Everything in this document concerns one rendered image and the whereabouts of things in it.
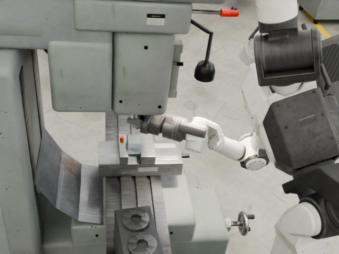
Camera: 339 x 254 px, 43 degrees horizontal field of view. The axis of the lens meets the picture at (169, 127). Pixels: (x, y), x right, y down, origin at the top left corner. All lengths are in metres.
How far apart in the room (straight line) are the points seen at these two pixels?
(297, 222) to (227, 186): 1.97
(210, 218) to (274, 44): 1.11
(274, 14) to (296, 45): 0.09
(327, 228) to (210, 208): 0.94
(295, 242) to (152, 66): 0.66
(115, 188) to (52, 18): 0.79
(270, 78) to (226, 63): 3.55
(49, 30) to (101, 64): 0.18
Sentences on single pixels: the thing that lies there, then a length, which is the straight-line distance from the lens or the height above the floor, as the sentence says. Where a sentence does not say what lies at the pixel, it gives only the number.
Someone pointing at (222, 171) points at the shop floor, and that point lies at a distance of 3.26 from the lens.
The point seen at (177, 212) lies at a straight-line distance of 1.82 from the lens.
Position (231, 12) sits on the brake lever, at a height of 1.71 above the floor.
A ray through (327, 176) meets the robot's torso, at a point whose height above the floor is 1.51.
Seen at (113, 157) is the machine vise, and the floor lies 0.98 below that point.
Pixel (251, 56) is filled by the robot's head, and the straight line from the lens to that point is 1.32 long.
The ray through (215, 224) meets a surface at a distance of 1.97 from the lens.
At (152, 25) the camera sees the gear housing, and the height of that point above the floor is 1.66.
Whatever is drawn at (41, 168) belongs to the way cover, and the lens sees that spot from 1.68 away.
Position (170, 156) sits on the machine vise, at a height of 0.98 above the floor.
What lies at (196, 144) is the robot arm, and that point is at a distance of 1.51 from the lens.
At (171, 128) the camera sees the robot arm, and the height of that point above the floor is 1.26.
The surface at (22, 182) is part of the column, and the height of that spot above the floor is 1.14.
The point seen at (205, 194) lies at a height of 0.71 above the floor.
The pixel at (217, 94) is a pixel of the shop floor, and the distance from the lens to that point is 4.07.
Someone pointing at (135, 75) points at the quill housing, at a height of 1.48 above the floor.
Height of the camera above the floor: 2.20
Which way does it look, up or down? 38 degrees down
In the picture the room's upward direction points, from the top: 7 degrees clockwise
